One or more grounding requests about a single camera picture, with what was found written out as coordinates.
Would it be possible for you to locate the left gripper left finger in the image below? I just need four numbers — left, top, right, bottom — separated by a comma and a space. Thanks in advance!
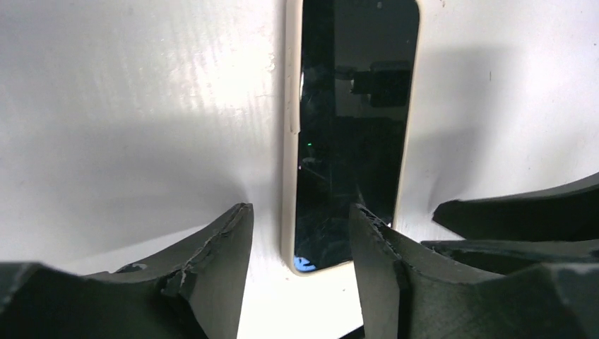
1, 203, 254, 338

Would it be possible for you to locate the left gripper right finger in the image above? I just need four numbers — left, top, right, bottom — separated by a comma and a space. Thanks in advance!
349, 205, 598, 338

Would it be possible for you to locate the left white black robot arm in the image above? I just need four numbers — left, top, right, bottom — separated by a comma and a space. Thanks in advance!
1, 175, 598, 338

